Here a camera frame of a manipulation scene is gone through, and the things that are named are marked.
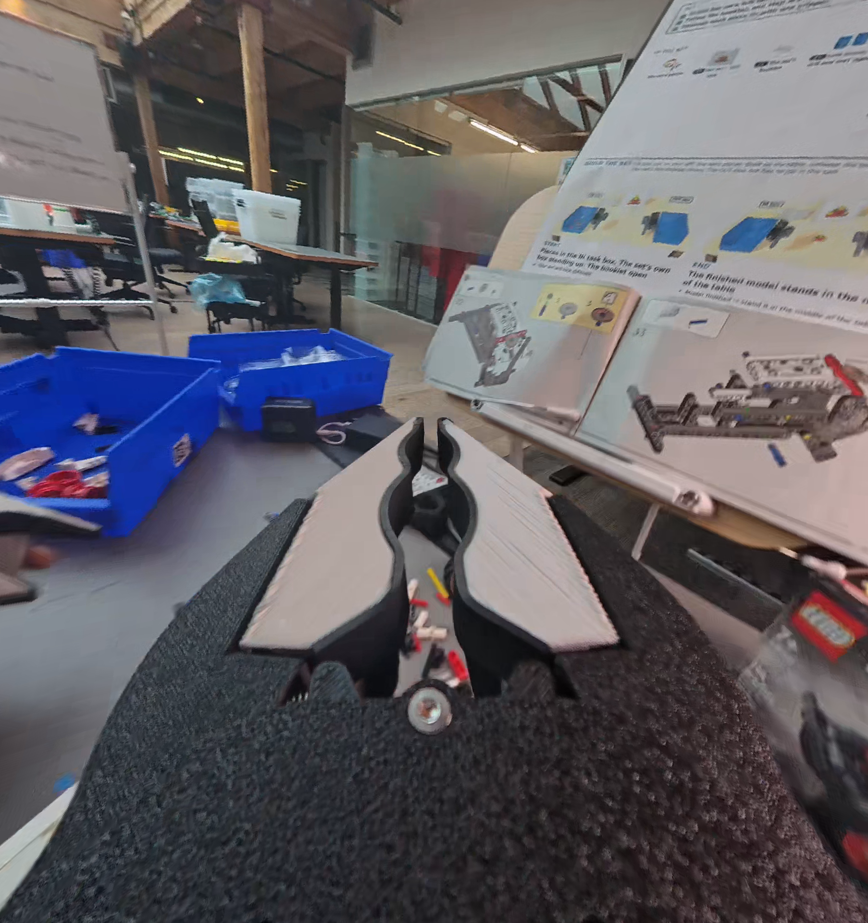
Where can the person's left hand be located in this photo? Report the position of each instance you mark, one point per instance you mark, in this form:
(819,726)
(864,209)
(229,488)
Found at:
(39,555)

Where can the shelf of coloured bins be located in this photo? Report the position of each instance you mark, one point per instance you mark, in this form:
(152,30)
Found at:
(452,278)

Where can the black office chair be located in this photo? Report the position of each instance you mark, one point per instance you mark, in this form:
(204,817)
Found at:
(145,259)

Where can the black power bank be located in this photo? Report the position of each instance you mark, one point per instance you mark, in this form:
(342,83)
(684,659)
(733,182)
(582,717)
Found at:
(288,420)

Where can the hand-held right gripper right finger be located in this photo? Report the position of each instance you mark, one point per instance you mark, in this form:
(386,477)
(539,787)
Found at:
(535,570)

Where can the printed task sheet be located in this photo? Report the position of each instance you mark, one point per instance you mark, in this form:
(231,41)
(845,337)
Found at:
(729,180)

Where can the stack of clear storage boxes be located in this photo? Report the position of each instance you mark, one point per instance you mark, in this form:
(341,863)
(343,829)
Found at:
(268,213)

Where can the grey desk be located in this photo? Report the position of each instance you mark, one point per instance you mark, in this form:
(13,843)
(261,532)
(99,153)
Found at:
(117,613)

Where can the printed toy truck box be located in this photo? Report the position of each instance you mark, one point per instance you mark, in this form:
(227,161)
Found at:
(838,721)

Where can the white sticker sheet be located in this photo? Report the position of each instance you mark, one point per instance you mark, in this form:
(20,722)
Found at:
(428,481)

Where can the pile of red white parts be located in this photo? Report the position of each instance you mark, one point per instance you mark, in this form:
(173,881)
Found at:
(427,634)

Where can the blue plastic bin with tag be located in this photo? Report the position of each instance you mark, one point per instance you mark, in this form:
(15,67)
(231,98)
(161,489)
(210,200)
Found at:
(153,404)

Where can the clear plastic bag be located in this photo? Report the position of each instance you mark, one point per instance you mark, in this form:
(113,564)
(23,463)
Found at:
(293,358)

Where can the open instruction booklet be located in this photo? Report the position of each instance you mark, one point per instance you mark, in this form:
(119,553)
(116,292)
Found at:
(765,447)

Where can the yellow toy axle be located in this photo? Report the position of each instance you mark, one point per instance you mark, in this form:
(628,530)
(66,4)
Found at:
(438,585)

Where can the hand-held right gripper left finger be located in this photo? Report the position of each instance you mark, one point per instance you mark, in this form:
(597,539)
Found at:
(318,577)

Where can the wooden background table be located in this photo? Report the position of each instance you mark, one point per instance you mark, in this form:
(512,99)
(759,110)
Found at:
(318,254)

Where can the whiteboard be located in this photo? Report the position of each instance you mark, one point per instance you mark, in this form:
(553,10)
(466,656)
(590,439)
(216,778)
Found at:
(37,108)

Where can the blue plastic bag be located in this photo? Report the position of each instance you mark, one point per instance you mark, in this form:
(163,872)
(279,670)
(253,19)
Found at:
(218,290)

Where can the black adapter box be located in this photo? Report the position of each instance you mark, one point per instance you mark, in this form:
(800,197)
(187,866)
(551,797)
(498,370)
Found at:
(373,432)

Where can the white book stand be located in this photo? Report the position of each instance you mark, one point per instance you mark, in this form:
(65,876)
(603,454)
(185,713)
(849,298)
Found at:
(621,461)

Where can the white plastic bag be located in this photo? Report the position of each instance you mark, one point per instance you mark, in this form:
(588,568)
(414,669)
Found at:
(232,250)

